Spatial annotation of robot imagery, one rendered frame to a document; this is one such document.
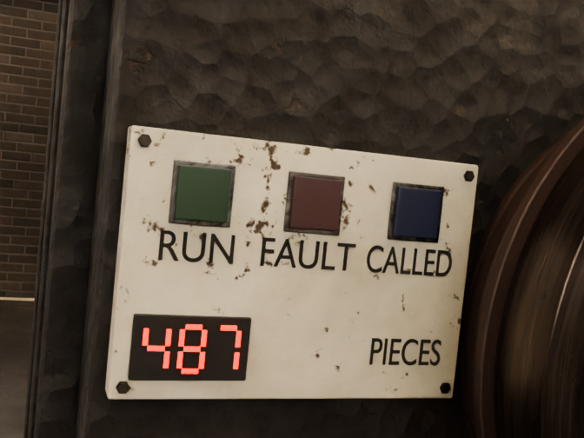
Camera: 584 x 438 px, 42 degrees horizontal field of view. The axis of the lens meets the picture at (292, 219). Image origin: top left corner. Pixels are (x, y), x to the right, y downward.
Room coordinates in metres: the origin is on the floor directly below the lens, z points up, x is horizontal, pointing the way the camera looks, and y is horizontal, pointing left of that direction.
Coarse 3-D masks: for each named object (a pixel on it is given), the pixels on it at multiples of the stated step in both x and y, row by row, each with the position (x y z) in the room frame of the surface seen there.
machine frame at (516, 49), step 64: (64, 0) 0.77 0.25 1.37; (128, 0) 0.51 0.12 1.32; (192, 0) 0.52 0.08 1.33; (256, 0) 0.53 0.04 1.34; (320, 0) 0.55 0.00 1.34; (384, 0) 0.56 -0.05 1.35; (448, 0) 0.58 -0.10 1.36; (512, 0) 0.60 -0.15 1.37; (576, 0) 0.62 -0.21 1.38; (64, 64) 0.60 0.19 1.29; (128, 64) 0.51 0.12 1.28; (192, 64) 0.52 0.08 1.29; (256, 64) 0.53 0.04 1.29; (320, 64) 0.55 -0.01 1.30; (384, 64) 0.57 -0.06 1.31; (448, 64) 0.58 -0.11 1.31; (512, 64) 0.60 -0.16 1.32; (576, 64) 0.62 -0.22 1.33; (64, 128) 0.57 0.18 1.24; (128, 128) 0.51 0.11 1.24; (192, 128) 0.52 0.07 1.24; (256, 128) 0.54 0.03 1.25; (320, 128) 0.55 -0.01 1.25; (384, 128) 0.57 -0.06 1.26; (448, 128) 0.59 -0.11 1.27; (512, 128) 0.61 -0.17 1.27; (64, 192) 0.57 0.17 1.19; (64, 256) 0.57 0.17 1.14; (64, 320) 0.58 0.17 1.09; (64, 384) 0.58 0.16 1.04
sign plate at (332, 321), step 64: (128, 192) 0.49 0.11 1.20; (256, 192) 0.52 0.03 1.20; (384, 192) 0.55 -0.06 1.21; (448, 192) 0.57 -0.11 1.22; (128, 256) 0.49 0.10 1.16; (192, 256) 0.50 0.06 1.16; (256, 256) 0.52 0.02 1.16; (320, 256) 0.53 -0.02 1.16; (384, 256) 0.55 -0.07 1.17; (448, 256) 0.57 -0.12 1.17; (128, 320) 0.49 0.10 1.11; (192, 320) 0.50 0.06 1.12; (256, 320) 0.52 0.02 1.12; (320, 320) 0.54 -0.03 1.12; (384, 320) 0.55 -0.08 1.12; (448, 320) 0.57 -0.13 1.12; (128, 384) 0.49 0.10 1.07; (192, 384) 0.51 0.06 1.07; (256, 384) 0.52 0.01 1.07; (320, 384) 0.54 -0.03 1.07; (384, 384) 0.55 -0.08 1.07; (448, 384) 0.57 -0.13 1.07
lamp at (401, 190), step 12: (396, 192) 0.55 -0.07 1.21; (408, 192) 0.55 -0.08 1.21; (420, 192) 0.55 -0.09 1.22; (432, 192) 0.56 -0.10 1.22; (396, 204) 0.55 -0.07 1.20; (408, 204) 0.55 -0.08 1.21; (420, 204) 0.55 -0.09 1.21; (432, 204) 0.56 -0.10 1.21; (396, 216) 0.55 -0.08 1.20; (408, 216) 0.55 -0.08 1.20; (420, 216) 0.55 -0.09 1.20; (432, 216) 0.56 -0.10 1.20; (396, 228) 0.55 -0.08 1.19; (408, 228) 0.55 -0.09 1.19; (420, 228) 0.55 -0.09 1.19; (432, 228) 0.56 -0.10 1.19
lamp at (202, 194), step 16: (192, 176) 0.50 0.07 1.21; (208, 176) 0.50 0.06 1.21; (224, 176) 0.50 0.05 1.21; (176, 192) 0.49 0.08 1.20; (192, 192) 0.50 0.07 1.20; (208, 192) 0.50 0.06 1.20; (224, 192) 0.50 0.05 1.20; (176, 208) 0.49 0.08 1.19; (192, 208) 0.50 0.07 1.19; (208, 208) 0.50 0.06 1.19; (224, 208) 0.50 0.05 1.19
